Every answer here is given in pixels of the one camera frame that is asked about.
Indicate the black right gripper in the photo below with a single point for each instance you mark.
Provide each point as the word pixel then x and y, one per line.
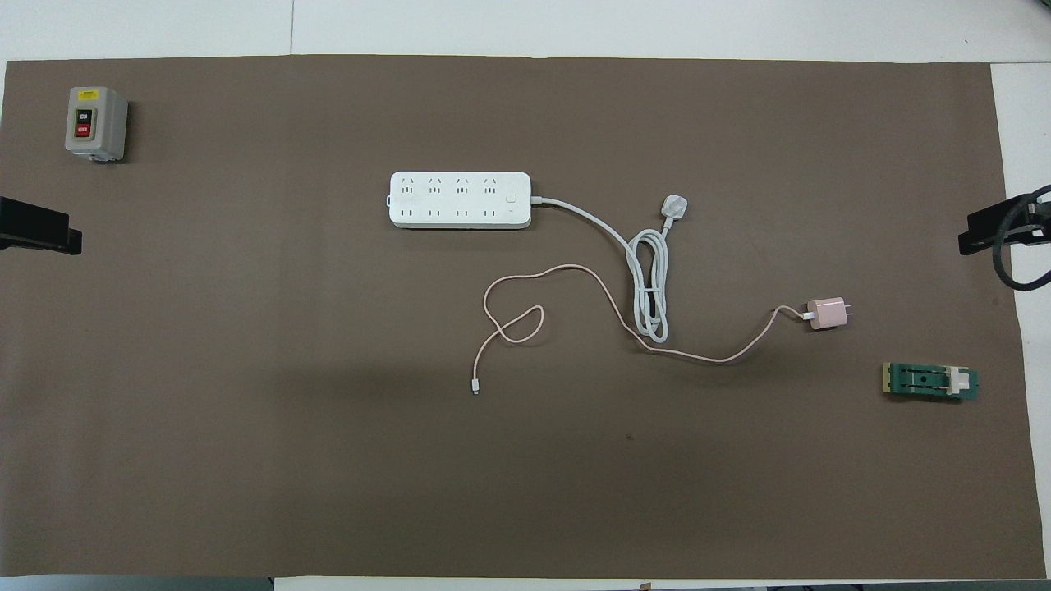
pixel 1043 222

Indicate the pink charger adapter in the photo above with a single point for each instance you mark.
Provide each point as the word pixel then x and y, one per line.
pixel 828 313

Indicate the white power strip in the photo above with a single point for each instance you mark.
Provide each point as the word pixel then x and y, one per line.
pixel 460 199

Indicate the green circuit board module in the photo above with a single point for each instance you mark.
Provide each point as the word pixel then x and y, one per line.
pixel 928 382

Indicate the brown table mat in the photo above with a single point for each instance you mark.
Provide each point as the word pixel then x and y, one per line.
pixel 328 460

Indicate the grey on-off switch box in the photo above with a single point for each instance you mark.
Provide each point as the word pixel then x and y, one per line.
pixel 94 123

